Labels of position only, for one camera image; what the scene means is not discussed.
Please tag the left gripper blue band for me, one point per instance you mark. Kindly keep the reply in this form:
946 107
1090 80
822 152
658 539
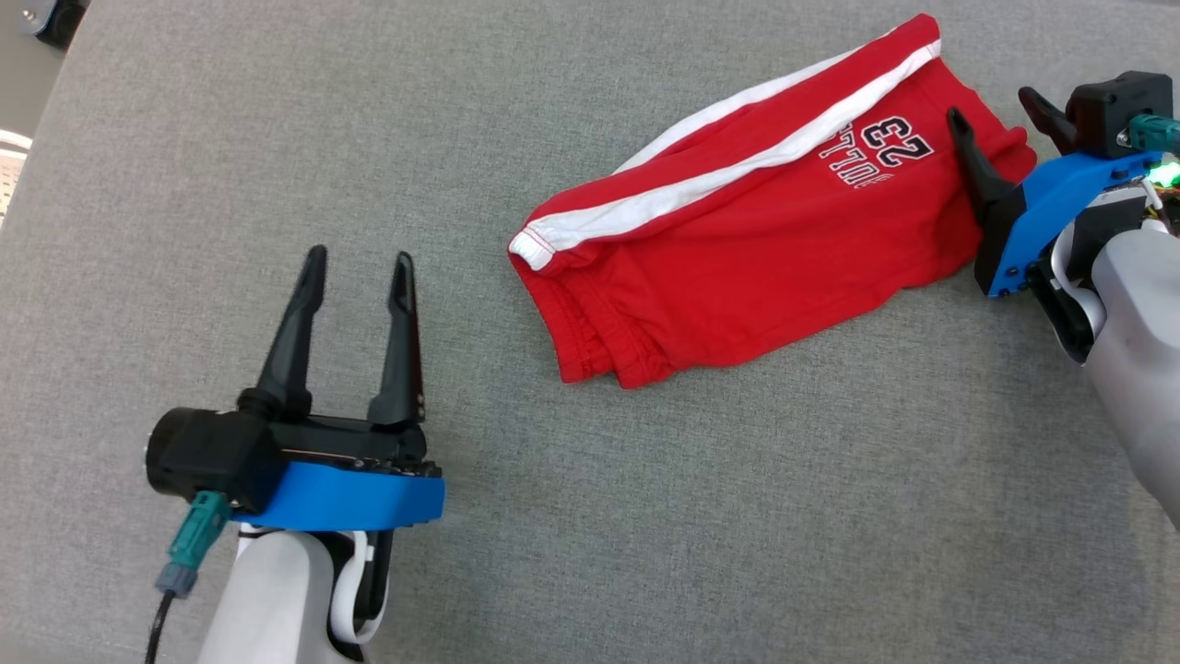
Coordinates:
350 493

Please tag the white flat object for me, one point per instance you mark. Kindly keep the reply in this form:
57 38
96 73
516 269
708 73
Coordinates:
11 171

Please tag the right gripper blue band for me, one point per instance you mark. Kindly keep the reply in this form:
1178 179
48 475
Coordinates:
1032 221

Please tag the black caster wheel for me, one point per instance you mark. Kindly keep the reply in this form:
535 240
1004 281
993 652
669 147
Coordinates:
57 18

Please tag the red shorts white stripe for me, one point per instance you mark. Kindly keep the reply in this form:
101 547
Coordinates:
737 249

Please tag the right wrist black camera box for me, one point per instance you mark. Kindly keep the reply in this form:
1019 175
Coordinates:
1115 106

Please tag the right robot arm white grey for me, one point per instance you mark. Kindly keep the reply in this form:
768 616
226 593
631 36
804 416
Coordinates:
1138 350

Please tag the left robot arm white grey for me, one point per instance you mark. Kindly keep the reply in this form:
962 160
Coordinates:
277 599

